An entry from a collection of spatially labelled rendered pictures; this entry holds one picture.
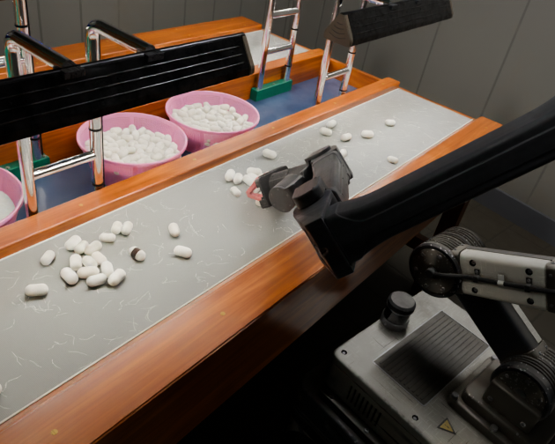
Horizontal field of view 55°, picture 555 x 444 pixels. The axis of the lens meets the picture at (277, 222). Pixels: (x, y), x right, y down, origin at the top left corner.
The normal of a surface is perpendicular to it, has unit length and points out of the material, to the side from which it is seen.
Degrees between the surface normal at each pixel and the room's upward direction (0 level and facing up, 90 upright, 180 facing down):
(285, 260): 0
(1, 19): 90
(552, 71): 90
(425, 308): 1
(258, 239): 0
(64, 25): 90
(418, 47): 90
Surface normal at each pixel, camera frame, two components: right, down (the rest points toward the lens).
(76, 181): 0.16, -0.80
